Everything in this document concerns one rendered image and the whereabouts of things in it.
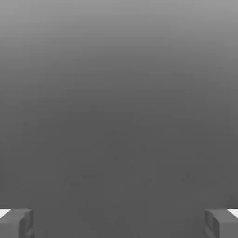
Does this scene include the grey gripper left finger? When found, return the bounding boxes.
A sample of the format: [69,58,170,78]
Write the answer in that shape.
[0,208,35,238]

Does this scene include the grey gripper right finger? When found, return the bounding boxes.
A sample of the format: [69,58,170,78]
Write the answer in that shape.
[204,208,238,238]

